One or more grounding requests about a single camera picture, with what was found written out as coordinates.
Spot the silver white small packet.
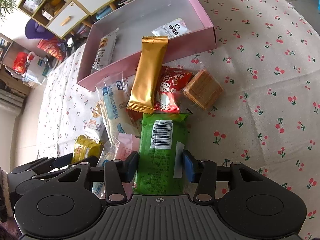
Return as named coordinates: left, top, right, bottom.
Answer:
left=152, top=18, right=191, bottom=38

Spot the white shopping bag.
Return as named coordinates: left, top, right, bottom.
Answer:
left=22, top=51, right=53, bottom=85

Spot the pink cardboard box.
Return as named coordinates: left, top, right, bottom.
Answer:
left=77, top=0, right=217, bottom=91

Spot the gold wrapper bar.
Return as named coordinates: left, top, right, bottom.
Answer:
left=127, top=36, right=168, bottom=114

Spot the pink wafer snack pack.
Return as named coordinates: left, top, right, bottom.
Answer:
left=115, top=133, right=140, bottom=160

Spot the cherry print tablecloth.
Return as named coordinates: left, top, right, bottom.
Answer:
left=38, top=0, right=319, bottom=239

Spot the green snack packet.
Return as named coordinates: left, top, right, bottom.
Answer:
left=133, top=113, right=188, bottom=196

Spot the red snack packet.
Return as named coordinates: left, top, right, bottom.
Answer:
left=154, top=66, right=194, bottom=113

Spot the clear cracker stack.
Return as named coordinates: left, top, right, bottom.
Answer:
left=182, top=69, right=223, bottom=110

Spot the orange white snack packet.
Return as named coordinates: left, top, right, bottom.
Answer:
left=84, top=102, right=105, bottom=141

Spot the red cylindrical gift can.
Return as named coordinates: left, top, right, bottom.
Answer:
left=37, top=36, right=65, bottom=61

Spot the purple hat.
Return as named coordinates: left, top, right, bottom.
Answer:
left=25, top=19, right=54, bottom=40

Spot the silver cookie snack pack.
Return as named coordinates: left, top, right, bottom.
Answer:
left=91, top=28, right=119, bottom=74

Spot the yellow snack packet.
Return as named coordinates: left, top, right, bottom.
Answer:
left=71, top=135, right=103, bottom=164

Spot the red gift bag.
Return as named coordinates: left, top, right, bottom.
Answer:
left=12, top=51, right=28, bottom=75

